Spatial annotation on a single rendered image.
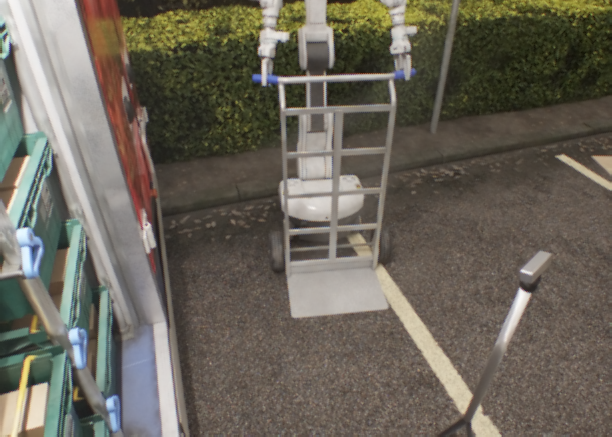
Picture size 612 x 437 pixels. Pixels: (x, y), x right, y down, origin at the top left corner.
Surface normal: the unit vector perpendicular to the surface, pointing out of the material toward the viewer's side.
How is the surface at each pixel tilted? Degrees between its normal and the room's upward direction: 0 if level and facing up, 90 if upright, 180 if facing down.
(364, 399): 0
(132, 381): 0
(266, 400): 0
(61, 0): 90
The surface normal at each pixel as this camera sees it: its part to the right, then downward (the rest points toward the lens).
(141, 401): 0.00, -0.81
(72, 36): 0.33, 0.55
